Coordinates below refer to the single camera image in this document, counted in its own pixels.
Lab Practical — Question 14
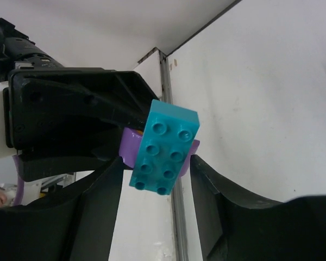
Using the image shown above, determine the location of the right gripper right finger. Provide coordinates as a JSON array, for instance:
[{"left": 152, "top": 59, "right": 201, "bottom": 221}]
[{"left": 190, "top": 155, "right": 326, "bottom": 260}]

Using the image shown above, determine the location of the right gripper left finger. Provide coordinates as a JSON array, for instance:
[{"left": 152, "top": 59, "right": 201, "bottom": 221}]
[{"left": 0, "top": 157, "right": 124, "bottom": 260}]

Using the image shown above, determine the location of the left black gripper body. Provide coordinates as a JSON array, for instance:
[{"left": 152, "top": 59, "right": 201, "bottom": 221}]
[{"left": 2, "top": 67, "right": 142, "bottom": 149}]

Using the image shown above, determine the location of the teal long lego brick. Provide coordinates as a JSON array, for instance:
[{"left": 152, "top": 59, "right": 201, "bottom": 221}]
[{"left": 129, "top": 100, "right": 200, "bottom": 195}]

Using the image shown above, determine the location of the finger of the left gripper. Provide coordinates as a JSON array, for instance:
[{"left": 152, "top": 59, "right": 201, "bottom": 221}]
[
  {"left": 21, "top": 71, "right": 158, "bottom": 129},
  {"left": 15, "top": 127, "right": 123, "bottom": 182}
]

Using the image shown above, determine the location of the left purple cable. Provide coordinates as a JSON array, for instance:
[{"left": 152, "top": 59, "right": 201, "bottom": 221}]
[{"left": 11, "top": 153, "right": 26, "bottom": 207}]

